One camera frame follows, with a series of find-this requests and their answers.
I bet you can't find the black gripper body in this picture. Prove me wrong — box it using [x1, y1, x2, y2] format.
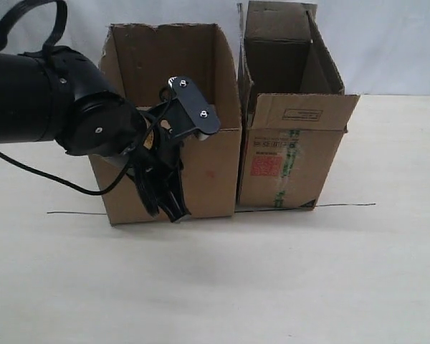
[107, 103, 183, 179]

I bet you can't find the large torn cardboard box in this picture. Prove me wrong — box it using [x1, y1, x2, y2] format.
[99, 24, 242, 219]

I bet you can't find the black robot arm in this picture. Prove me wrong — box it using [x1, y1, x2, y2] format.
[0, 46, 189, 222]

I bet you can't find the tall cardboard box with tape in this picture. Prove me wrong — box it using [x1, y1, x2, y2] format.
[237, 1, 359, 210]

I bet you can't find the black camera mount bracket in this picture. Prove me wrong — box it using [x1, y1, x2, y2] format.
[164, 76, 221, 142]

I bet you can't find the black cable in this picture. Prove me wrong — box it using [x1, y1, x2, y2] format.
[0, 0, 173, 196]

